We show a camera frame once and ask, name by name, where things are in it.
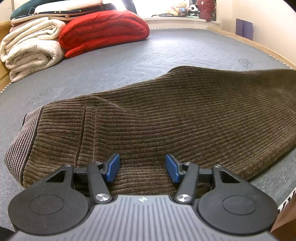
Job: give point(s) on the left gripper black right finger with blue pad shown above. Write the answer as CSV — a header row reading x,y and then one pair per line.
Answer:
x,y
186,176

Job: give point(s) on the dark red bag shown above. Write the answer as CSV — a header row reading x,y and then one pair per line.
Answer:
x,y
206,8

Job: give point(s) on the yellow plush toy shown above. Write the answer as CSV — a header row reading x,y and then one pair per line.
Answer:
x,y
179,9

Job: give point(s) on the red folded blanket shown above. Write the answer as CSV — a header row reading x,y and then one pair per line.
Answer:
x,y
101,29

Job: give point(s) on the stacked folded clothes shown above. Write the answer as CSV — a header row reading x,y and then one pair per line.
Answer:
x,y
65,10

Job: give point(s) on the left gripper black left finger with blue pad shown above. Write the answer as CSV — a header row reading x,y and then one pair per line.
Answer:
x,y
93,181

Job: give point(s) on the purple box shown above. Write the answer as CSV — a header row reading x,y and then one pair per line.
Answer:
x,y
244,29

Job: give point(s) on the brown corduroy pants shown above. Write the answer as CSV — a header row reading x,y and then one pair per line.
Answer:
x,y
242,120

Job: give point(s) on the panda plush toy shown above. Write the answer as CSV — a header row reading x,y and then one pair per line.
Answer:
x,y
193,10

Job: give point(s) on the cream folded blanket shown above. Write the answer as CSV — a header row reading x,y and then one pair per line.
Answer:
x,y
32,47

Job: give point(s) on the grey quilted mattress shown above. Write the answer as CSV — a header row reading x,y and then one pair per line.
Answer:
x,y
119,66

